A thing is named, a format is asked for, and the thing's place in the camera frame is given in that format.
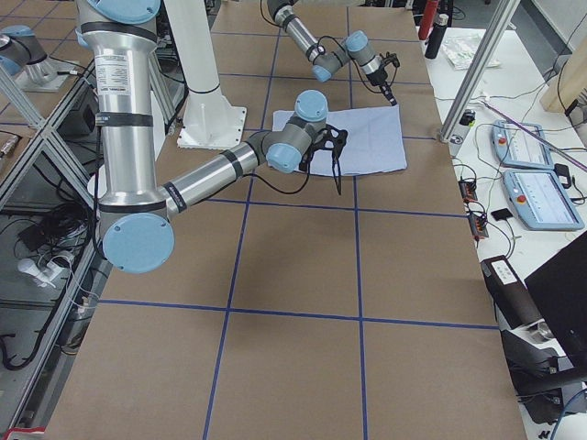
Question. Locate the black water bottle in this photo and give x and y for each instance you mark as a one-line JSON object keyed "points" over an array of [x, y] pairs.
{"points": [[436, 36]]}

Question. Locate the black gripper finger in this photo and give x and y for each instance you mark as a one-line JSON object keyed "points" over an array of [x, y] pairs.
{"points": [[387, 92], [338, 176]]}

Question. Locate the black monitor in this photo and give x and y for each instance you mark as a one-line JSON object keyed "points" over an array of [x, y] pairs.
{"points": [[558, 289]]}

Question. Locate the red bottle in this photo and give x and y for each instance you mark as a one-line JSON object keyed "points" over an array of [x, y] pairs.
{"points": [[427, 19]]}

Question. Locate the blue striped button shirt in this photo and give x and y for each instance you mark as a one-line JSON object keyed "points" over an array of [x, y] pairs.
{"points": [[374, 142]]}

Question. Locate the lower teach pendant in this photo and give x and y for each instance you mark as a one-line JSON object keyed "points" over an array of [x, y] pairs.
{"points": [[540, 201]]}

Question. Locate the teach pendant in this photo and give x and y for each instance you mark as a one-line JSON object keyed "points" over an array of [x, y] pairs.
{"points": [[515, 148], [540, 201]]}

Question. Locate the upper teach pendant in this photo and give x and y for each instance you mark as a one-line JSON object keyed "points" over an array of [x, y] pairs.
{"points": [[515, 148]]}

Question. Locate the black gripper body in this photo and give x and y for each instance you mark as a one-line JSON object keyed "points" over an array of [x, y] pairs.
{"points": [[337, 170], [376, 78]]}

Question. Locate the black box device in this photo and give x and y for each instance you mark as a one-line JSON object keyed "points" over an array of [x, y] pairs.
{"points": [[509, 292]]}

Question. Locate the aluminium frame post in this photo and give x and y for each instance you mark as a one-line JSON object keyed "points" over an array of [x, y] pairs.
{"points": [[490, 40]]}

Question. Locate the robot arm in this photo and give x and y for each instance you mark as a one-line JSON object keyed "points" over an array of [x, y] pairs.
{"points": [[135, 212], [328, 56]]}

